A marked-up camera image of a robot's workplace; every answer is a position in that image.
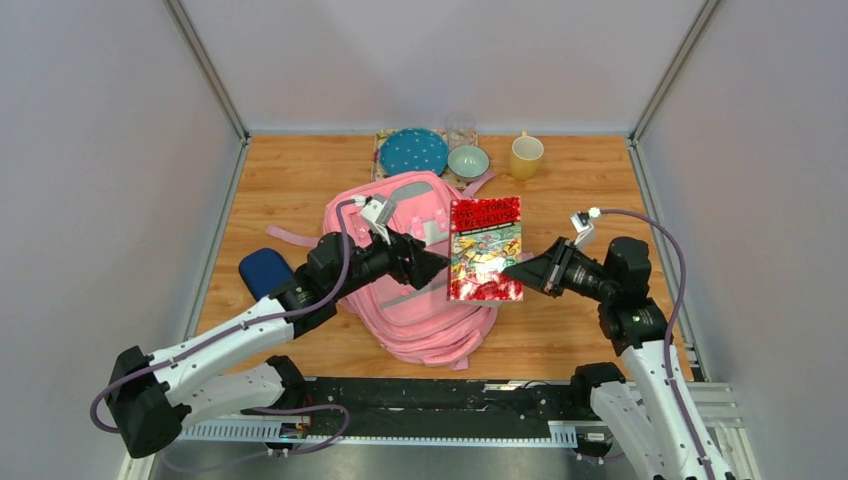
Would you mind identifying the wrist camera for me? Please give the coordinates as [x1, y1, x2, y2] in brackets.
[352, 194, 397, 245]
[570, 207, 602, 251]

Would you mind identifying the yellow mug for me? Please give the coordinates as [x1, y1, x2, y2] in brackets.
[509, 131, 545, 181]

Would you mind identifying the pink student backpack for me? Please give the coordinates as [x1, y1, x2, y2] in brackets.
[266, 170, 535, 371]

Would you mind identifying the navy blue pencil case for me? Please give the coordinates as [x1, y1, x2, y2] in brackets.
[238, 248, 293, 300]

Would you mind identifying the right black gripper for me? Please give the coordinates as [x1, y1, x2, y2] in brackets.
[502, 236, 614, 303]

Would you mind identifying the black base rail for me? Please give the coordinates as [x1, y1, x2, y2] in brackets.
[271, 377, 599, 439]

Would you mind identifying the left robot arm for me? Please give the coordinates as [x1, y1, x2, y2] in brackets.
[95, 231, 449, 459]

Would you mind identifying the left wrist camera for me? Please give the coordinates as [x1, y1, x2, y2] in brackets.
[352, 194, 397, 245]

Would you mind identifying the red lettered comic book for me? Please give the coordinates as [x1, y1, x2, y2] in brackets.
[447, 196, 523, 305]

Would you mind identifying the blue polka dot plate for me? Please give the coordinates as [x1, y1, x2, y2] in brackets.
[377, 128, 449, 176]

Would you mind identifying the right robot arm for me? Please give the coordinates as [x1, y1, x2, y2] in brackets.
[503, 237, 735, 479]

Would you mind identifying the light green bowl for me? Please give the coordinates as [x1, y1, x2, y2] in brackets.
[447, 145, 490, 182]

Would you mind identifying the clear drinking glass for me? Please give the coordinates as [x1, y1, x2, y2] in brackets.
[445, 112, 477, 150]

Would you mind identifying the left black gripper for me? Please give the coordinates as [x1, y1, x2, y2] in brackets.
[330, 222, 451, 302]

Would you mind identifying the floral placemat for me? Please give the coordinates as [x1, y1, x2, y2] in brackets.
[371, 129, 476, 190]

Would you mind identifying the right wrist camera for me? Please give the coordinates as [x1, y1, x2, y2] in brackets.
[570, 207, 602, 251]

